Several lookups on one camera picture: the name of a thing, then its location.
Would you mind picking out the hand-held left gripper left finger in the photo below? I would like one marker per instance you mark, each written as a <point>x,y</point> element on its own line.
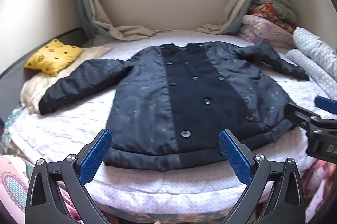
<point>94,158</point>

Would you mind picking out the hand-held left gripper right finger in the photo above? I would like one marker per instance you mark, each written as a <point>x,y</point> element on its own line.
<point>235,158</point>

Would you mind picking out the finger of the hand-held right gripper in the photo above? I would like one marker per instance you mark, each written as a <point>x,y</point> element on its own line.
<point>300,114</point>
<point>326,105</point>

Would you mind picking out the dark blue padded jacket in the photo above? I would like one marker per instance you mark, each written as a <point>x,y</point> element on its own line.
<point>147,97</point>

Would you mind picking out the white quilted bed cover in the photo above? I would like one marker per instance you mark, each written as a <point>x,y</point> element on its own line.
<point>79,129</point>

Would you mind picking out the grey polka dot quilt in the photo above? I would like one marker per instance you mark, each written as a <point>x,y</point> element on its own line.
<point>313,50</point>

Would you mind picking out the floral patterned bedsheet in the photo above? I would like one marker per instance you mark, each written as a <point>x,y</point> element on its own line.
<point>13,181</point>

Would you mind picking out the lavender floral quilt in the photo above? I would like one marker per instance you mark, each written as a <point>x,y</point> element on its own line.
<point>263,31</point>

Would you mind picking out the beige folded blanket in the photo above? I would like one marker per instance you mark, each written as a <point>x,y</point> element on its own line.
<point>31,89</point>

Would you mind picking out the orange patterned blanket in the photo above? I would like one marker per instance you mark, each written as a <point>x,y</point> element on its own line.
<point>266,12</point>

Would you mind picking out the grey folded cloth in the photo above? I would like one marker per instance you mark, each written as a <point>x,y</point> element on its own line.
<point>281,6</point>

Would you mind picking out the yellow patterned pillow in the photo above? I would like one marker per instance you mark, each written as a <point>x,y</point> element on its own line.
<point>55,55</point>

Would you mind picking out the dark bed frame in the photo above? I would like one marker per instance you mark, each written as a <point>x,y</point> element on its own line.
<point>71,35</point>

